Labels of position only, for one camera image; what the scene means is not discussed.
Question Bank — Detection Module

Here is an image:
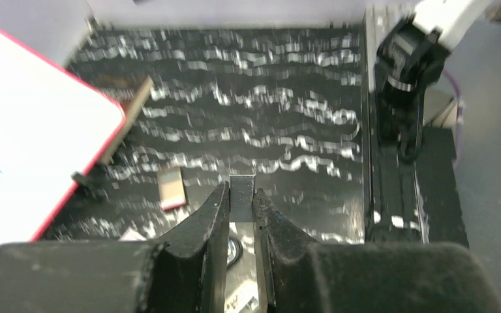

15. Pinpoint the pink framed whiteboard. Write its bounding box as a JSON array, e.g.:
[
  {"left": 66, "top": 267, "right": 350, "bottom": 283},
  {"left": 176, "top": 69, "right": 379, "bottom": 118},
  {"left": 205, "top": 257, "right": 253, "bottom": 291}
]
[{"left": 0, "top": 30, "right": 125, "bottom": 244}]

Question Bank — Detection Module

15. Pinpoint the black whiteboard stand foot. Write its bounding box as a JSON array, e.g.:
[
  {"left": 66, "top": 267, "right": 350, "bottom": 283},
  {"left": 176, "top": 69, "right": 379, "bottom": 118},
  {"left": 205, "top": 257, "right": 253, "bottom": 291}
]
[{"left": 70, "top": 171, "right": 98, "bottom": 196}]

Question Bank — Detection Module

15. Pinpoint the red white staple box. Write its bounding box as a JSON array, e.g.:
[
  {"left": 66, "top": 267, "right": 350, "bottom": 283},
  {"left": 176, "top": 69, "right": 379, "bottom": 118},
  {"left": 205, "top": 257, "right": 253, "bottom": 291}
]
[{"left": 119, "top": 228, "right": 147, "bottom": 241}]

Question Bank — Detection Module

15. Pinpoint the silver staple strip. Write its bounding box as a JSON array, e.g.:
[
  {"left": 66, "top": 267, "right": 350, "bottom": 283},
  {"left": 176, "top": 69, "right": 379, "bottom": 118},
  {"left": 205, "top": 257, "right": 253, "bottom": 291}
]
[{"left": 230, "top": 175, "right": 255, "bottom": 222}]

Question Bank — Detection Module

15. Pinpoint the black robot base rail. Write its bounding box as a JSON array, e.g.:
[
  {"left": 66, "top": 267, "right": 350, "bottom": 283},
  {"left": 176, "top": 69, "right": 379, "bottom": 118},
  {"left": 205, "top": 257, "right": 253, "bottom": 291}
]
[{"left": 364, "top": 5, "right": 468, "bottom": 246}]

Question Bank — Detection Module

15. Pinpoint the cardboard staple box tray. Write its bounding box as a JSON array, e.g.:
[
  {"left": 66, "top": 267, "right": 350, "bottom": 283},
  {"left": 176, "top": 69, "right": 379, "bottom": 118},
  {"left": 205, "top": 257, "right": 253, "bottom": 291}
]
[{"left": 157, "top": 167, "right": 187, "bottom": 211}]

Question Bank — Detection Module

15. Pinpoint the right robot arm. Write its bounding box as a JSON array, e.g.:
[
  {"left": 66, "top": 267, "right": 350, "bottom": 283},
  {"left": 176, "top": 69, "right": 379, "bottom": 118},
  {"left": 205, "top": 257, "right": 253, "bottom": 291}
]
[{"left": 374, "top": 1, "right": 501, "bottom": 164}]

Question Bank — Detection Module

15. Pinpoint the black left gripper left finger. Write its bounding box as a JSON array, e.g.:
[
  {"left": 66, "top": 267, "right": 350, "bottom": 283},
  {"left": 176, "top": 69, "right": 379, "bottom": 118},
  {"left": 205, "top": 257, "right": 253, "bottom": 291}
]
[{"left": 0, "top": 183, "right": 230, "bottom": 312}]

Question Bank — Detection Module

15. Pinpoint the brown Three Days book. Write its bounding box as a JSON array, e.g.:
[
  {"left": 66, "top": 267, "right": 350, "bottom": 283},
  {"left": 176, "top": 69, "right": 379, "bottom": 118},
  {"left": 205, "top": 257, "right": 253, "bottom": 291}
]
[{"left": 98, "top": 75, "right": 154, "bottom": 165}]

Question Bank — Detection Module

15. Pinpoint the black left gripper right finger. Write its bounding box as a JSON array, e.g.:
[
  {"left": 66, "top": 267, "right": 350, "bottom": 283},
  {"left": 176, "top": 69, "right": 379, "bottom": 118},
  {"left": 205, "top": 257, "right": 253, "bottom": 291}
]
[{"left": 252, "top": 190, "right": 501, "bottom": 312}]

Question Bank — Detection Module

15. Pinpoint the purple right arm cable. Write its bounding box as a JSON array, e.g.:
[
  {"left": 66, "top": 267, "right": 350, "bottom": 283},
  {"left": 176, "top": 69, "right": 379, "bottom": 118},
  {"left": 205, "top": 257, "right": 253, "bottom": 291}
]
[{"left": 442, "top": 68, "right": 465, "bottom": 170}]

